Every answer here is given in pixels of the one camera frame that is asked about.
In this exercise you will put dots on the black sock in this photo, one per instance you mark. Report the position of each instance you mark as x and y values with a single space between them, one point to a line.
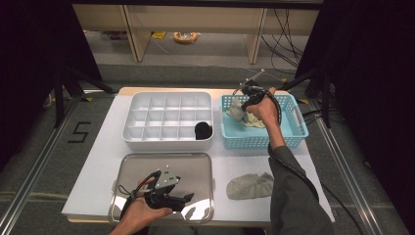
203 130

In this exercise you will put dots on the white table board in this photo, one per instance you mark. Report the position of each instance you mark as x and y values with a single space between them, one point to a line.
91 169

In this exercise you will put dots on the person's left hand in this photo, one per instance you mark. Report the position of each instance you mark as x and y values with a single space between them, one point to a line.
143 213

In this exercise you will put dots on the black curtain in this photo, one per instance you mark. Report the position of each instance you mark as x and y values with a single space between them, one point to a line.
26 65
375 81

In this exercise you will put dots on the beige sock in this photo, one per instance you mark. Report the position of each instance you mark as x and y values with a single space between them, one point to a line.
254 123

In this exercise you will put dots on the yellow packet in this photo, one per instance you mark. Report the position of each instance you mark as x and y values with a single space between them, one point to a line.
159 35

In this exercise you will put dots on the yellow black floor tape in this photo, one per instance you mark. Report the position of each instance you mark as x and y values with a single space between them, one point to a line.
86 99
303 101

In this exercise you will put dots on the black metal stand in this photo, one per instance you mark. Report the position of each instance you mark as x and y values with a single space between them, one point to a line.
58 98
325 98

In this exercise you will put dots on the white divided storage box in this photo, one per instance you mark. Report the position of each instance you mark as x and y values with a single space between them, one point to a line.
163 114

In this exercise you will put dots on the dark purple item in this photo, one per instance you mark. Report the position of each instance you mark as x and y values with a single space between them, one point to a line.
118 36

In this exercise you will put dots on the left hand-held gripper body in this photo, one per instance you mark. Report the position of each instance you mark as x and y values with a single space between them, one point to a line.
166 178

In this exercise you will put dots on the blue plastic basket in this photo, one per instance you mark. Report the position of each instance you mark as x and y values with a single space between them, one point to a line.
287 130

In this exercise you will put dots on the orange tape roll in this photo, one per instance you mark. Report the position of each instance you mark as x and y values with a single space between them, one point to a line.
185 37

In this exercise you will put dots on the person's right hand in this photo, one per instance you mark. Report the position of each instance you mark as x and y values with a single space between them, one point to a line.
267 114

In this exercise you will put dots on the aluminium floor rail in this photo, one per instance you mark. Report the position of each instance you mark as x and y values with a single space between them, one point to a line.
43 156
352 182

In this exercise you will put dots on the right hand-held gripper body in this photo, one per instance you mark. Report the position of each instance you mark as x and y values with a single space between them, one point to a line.
256 93

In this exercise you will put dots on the beige wooden desk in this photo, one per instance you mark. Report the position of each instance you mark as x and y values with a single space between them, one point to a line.
195 19

